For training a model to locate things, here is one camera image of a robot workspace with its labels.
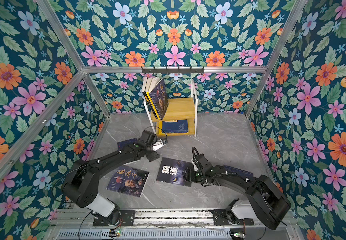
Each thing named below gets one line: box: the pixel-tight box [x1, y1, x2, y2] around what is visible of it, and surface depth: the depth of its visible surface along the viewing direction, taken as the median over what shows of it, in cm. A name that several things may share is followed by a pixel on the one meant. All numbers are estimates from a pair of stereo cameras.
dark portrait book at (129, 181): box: [106, 165, 150, 198], surface depth 86 cm
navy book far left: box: [117, 138, 138, 150], surface depth 105 cm
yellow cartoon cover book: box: [145, 77, 161, 120], surface depth 80 cm
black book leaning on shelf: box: [142, 77, 158, 119], surface depth 80 cm
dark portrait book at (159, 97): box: [149, 77, 169, 120], surface depth 84 cm
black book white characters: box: [156, 157, 194, 187], surface depth 90 cm
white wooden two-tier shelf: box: [143, 78, 198, 137], surface depth 104 cm
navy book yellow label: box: [162, 119, 188, 133], surface depth 106 cm
